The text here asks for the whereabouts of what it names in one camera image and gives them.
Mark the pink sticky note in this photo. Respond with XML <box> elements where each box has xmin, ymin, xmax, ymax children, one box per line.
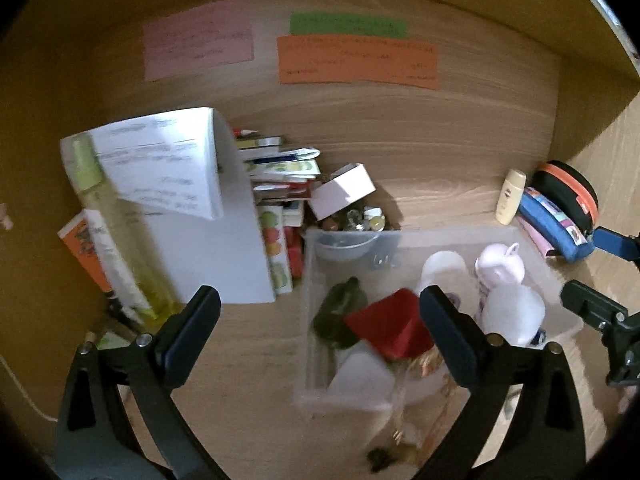
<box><xmin>142</xmin><ymin>0</ymin><xmax>254</xmax><ymax>81</ymax></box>

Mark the cream lotion bottle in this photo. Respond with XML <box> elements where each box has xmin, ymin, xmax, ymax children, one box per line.
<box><xmin>495</xmin><ymin>169</ymin><xmax>526</xmax><ymax>226</ymax></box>

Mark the green pump bottle white label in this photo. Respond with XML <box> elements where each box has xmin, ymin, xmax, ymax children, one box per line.
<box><xmin>311</xmin><ymin>276</ymin><xmax>369</xmax><ymax>350</ymax></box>

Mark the blue patchwork pencil case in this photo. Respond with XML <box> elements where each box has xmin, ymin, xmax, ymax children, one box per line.
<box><xmin>518</xmin><ymin>186</ymin><xmax>594</xmax><ymax>263</ymax></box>

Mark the white folder with papers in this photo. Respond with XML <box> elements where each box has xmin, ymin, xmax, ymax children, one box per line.
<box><xmin>84</xmin><ymin>107</ymin><xmax>274</xmax><ymax>304</ymax></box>

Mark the green sticky note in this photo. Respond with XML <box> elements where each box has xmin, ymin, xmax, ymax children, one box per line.
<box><xmin>290</xmin><ymin>12</ymin><xmax>409</xmax><ymax>39</ymax></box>

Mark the tall yellow green spray bottle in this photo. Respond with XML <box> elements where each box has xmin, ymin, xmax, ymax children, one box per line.
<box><xmin>60</xmin><ymin>132</ymin><xmax>176</xmax><ymax>334</ymax></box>

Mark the round pink white case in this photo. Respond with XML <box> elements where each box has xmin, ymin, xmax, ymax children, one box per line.
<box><xmin>480</xmin><ymin>284</ymin><xmax>546</xmax><ymax>347</ymax></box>

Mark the white drawstring pouch gold text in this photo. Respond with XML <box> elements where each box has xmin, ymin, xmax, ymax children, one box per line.
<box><xmin>328</xmin><ymin>340</ymin><xmax>395</xmax><ymax>403</ymax></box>

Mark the red velvet pouch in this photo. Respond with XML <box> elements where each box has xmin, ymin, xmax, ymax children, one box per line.
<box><xmin>345</xmin><ymin>288</ymin><xmax>435</xmax><ymax>361</ymax></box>

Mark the small pink white box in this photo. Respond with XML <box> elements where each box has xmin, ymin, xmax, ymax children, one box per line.
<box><xmin>309</xmin><ymin>164</ymin><xmax>376</xmax><ymax>220</ymax></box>

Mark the stack of books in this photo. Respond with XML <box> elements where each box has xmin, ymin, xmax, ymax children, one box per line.
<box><xmin>232</xmin><ymin>128</ymin><xmax>321</xmax><ymax>205</ymax></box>

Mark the clear plastic storage bin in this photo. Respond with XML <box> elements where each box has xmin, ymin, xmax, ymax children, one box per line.
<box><xmin>294</xmin><ymin>226</ymin><xmax>582</xmax><ymax>414</ymax></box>

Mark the black orange zip case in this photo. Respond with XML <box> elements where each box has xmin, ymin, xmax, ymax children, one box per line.
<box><xmin>532</xmin><ymin>159</ymin><xmax>599</xmax><ymax>235</ymax></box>

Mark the small bowl of trinkets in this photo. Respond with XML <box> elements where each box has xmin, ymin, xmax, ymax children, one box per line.
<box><xmin>314</xmin><ymin>205</ymin><xmax>386</xmax><ymax>263</ymax></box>

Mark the white jar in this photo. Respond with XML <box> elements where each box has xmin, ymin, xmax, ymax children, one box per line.
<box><xmin>414</xmin><ymin>250</ymin><xmax>470</xmax><ymax>295</ymax></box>

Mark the orange booklet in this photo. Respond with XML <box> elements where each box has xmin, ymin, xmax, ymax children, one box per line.
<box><xmin>58</xmin><ymin>211</ymin><xmax>113</xmax><ymax>295</ymax></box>

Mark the orange sticky note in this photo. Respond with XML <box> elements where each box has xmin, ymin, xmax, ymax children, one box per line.
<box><xmin>277</xmin><ymin>35</ymin><xmax>438</xmax><ymax>90</ymax></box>

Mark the fruit pattern book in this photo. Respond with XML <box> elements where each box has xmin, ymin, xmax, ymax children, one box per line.
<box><xmin>257</xmin><ymin>205</ymin><xmax>293</xmax><ymax>295</ymax></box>

